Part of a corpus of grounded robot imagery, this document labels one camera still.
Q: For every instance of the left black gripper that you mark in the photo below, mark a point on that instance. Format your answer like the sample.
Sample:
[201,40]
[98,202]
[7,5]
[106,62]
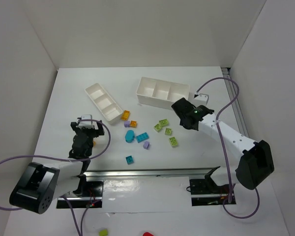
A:
[98,131]

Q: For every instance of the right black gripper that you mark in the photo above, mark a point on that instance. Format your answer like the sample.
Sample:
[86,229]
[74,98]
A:
[182,108]

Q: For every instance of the green 2x4 lego brick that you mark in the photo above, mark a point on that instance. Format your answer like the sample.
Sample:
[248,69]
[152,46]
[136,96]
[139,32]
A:
[164,122]
[173,142]

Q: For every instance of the small purple lego brick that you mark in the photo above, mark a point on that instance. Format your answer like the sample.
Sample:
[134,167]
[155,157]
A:
[127,124]

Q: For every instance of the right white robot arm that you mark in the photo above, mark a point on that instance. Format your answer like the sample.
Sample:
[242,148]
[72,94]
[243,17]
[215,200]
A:
[255,161]

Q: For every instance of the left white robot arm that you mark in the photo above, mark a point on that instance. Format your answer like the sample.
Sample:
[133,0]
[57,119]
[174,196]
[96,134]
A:
[41,183]

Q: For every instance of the green 2x2 lego brick middle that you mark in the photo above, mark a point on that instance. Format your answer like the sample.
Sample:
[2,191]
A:
[168,131]

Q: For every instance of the green 2x2 lego brick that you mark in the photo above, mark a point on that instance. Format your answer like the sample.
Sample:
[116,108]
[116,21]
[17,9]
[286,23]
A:
[157,127]
[168,131]

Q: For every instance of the green 2x2 lego brick left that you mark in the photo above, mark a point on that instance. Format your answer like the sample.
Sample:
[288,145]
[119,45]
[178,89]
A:
[157,127]

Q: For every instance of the right white divided tray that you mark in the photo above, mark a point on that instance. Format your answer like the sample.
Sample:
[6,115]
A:
[160,93]

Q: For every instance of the white divided tray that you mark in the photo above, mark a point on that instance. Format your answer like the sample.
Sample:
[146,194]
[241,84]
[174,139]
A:
[160,93]
[106,105]

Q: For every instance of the left white divided tray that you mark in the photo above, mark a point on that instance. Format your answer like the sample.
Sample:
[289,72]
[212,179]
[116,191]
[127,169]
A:
[106,105]

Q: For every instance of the turquoise round lego piece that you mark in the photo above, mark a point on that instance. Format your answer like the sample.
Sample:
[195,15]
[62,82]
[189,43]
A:
[129,136]

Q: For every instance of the turquoise 2x2 lego brick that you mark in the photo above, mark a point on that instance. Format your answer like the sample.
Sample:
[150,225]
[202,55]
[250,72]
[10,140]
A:
[129,160]

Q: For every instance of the blue 2x4 lego brick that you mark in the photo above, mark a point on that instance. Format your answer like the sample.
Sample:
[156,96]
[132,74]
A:
[142,137]

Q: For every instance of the purple lego brick lower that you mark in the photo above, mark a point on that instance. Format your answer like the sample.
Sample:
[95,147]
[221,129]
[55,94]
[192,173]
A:
[146,145]

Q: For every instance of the orange 2x2 lego brick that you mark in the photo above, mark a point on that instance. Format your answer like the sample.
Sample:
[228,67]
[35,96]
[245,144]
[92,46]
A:
[133,124]

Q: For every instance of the green lego on front edge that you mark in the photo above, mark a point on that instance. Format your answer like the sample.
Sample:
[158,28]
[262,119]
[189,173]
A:
[103,232]

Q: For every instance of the red object on front edge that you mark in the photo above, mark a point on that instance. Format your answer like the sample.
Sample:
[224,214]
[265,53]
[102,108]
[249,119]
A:
[147,234]

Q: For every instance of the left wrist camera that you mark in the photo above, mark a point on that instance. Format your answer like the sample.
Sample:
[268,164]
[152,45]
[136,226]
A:
[85,121]

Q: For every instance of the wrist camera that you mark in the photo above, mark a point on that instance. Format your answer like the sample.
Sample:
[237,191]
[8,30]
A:
[85,121]
[200,99]

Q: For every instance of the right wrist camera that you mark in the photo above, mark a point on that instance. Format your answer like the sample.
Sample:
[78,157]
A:
[200,99]

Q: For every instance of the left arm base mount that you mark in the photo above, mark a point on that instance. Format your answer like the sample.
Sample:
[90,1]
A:
[91,196]

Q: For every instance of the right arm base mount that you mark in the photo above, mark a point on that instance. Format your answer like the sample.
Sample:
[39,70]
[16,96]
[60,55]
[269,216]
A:
[205,192]

